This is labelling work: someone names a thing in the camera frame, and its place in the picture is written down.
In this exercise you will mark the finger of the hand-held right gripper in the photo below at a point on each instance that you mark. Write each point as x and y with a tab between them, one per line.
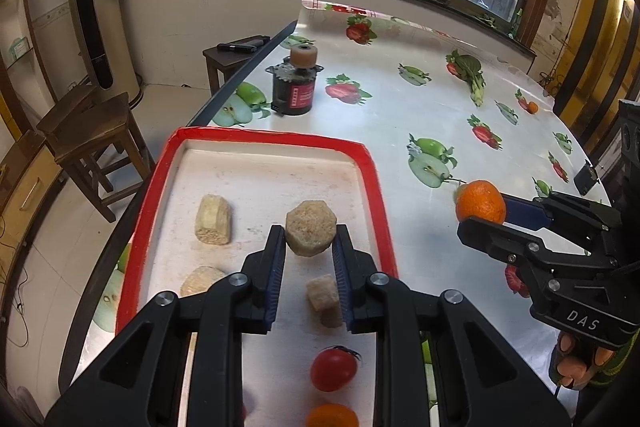
525	213
495	239

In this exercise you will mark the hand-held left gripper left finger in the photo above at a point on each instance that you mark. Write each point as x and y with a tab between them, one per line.
274	272

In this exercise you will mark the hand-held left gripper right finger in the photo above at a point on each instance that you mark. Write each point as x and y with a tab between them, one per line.
345	277

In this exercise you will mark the small beige food cube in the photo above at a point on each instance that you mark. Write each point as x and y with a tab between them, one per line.
322	292

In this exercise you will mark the large orange tangerine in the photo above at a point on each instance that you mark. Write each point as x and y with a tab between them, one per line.
480	202

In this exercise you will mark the beige cylinder block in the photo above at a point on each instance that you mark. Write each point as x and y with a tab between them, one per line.
331	319
214	219
200	282

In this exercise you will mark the hexagonal brown food block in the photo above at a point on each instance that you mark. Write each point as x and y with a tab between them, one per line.
310	227

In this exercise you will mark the red tomato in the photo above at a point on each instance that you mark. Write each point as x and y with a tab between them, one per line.
334	368

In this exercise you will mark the red rimmed tray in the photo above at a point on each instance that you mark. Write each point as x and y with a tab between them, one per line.
250	177

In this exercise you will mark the small orange tangerine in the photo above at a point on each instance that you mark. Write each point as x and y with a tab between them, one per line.
332	416

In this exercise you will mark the person's right hand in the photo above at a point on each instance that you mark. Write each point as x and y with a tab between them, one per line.
570	364

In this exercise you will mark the tiny orange kumquat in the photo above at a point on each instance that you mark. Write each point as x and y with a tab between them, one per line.
533	108

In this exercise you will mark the green bok choy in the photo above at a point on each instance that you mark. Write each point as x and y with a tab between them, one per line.
470	74

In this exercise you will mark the fruit print tablecloth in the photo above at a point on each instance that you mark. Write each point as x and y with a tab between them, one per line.
400	107

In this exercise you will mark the black motor with beige roller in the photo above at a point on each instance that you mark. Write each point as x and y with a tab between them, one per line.
294	89

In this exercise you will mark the green bottle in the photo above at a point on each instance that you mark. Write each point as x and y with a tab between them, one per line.
517	24

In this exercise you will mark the small wooden side stool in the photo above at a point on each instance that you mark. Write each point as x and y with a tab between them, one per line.
225	62

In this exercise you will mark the dark wooden stool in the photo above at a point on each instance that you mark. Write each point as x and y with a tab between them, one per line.
100	127
65	107

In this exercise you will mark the black handheld device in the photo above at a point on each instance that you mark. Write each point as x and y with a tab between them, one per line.
242	45

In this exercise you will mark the yellow wooden cabinet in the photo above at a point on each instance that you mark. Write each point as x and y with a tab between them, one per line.
25	192

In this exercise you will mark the tower air conditioner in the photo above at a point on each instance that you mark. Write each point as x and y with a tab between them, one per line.
95	7

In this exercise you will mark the green box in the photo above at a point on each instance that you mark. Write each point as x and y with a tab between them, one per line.
17	49

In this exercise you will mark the wooden shelf cabinet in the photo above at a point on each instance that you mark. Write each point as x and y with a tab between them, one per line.
29	32

